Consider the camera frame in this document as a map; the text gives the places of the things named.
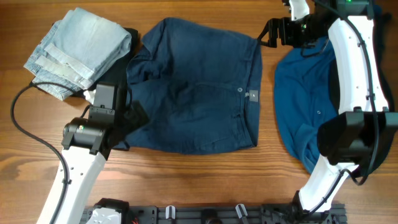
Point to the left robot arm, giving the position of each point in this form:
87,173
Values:
87,143

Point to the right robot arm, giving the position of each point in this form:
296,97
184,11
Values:
356,141

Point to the folded black garment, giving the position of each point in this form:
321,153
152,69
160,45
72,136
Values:
115,74

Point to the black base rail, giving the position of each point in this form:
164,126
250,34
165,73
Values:
264,214

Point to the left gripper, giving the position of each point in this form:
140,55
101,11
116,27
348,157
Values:
134,121

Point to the teal blue shirt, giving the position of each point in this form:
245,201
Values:
301,99

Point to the dark navy shorts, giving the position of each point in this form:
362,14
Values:
199,87

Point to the folded light blue jeans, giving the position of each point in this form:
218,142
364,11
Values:
83,48

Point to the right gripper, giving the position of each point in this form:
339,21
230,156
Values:
284,25

